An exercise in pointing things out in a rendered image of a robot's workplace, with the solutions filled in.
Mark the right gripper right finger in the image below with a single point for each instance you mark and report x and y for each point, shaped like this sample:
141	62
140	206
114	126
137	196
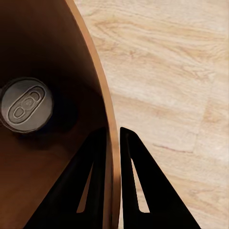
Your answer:
167	210

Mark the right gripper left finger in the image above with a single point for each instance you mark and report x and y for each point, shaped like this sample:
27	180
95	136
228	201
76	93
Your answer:
58	209

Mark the trash can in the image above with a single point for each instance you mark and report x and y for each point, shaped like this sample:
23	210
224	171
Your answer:
48	39

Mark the can of soda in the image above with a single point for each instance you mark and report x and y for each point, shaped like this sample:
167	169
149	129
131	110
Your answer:
34	107

